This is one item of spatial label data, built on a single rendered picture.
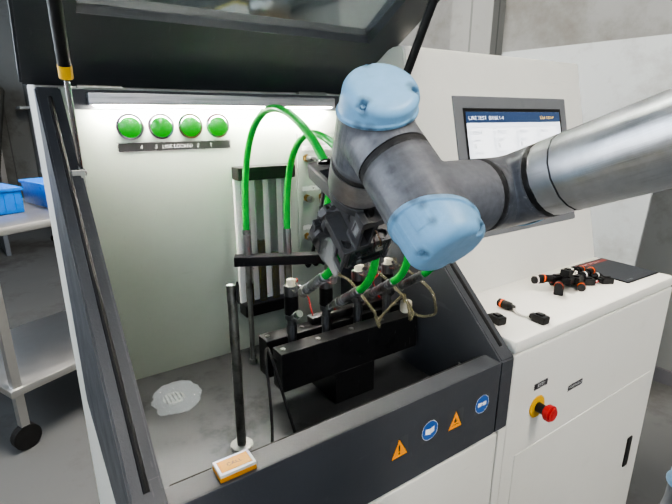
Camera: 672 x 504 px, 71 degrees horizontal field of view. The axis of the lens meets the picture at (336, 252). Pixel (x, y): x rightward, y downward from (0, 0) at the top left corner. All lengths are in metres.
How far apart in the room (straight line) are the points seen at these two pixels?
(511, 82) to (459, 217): 1.01
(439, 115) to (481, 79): 0.19
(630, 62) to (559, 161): 2.36
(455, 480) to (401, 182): 0.72
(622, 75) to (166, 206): 2.31
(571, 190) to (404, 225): 0.15
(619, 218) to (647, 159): 2.28
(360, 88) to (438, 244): 0.16
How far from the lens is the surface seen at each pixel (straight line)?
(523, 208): 0.49
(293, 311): 0.90
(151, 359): 1.17
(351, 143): 0.46
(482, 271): 1.23
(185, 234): 1.09
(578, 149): 0.45
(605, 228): 2.73
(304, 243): 1.22
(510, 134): 1.34
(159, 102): 1.02
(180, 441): 0.96
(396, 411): 0.80
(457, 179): 0.43
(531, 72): 1.47
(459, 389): 0.90
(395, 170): 0.42
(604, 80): 2.83
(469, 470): 1.04
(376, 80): 0.46
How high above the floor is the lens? 1.40
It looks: 16 degrees down
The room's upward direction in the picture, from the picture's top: straight up
